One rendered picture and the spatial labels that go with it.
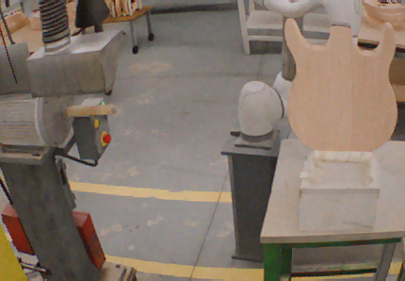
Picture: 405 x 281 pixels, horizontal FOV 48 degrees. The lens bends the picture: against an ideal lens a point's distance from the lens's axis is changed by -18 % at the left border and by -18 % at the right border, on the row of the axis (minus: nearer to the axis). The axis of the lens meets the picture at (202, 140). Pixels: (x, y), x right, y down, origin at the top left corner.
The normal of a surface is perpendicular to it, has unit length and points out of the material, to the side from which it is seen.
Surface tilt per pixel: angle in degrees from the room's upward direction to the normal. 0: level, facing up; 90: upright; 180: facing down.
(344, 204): 90
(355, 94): 91
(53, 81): 90
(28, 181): 90
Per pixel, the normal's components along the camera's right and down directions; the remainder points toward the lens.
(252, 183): -0.35, 0.51
